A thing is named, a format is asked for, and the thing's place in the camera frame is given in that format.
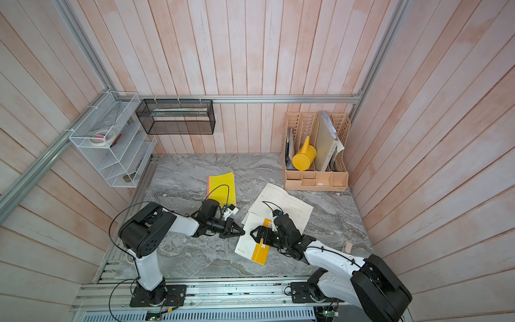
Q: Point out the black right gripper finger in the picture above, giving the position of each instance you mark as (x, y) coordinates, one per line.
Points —
(259, 237)
(266, 229)

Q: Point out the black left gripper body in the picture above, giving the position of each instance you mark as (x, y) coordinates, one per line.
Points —
(216, 225)

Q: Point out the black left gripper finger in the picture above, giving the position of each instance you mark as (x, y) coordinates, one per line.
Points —
(229, 225)
(232, 232)

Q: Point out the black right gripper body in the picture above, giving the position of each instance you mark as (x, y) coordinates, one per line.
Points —
(279, 241)

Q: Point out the white orange Notebook cover notebook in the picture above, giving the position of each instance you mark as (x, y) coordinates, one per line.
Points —
(247, 247)

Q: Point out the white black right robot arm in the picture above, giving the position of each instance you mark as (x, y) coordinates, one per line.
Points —
(368, 283)

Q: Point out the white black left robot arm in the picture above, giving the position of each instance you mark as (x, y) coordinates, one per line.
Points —
(143, 233)

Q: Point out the open lined notebook underneath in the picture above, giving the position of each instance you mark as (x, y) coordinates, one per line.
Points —
(273, 197)

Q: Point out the small pink white eraser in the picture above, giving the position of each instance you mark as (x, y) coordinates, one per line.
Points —
(347, 248)

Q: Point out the yellow plastic watering can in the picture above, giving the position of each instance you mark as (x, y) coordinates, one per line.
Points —
(304, 158)

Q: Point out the grey book in organizer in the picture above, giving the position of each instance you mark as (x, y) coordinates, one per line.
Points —
(289, 149)

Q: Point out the beige folder in organizer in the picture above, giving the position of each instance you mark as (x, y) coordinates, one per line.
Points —
(328, 144)

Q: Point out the beige plastic desk organizer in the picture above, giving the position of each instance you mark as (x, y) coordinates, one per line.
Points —
(307, 124)

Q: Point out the tape roll on shelf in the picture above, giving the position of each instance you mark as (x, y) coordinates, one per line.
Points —
(102, 138)

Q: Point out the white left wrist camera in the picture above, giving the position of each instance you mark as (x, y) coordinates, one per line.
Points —
(229, 210)

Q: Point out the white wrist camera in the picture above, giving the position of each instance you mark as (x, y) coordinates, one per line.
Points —
(229, 210)
(277, 219)

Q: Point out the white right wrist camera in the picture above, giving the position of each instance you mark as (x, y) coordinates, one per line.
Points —
(277, 219)

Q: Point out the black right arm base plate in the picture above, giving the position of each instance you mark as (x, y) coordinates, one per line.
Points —
(304, 292)

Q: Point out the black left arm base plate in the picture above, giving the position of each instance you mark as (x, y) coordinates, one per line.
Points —
(161, 297)

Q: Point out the black mesh wall basket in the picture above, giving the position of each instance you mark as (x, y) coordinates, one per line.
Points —
(177, 116)

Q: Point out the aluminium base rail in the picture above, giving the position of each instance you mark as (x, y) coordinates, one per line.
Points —
(118, 297)

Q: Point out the white wire mesh shelf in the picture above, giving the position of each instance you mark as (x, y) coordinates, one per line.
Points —
(122, 164)

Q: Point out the horizontal aluminium wall rail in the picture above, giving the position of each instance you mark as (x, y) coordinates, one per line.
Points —
(251, 99)

